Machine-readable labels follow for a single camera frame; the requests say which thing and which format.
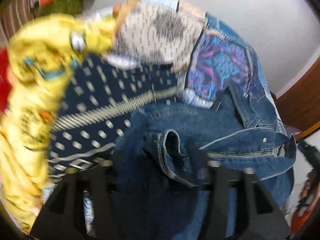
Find striped red-gold curtain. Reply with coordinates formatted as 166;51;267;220
0;0;34;39

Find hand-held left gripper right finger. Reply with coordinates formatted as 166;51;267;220
192;142;292;240

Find green cloth-covered chair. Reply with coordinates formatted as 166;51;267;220
34;0;87;19

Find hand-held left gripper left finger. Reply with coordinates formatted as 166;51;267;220
29;154;121;240

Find red plush cloth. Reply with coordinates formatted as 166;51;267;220
0;49;13;112

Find blue denim jacket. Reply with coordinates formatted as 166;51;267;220
114;14;298;240

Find blue patchwork blanket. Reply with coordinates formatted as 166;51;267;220
47;0;272;180

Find yellow printed cloth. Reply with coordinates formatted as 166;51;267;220
0;14;118;232

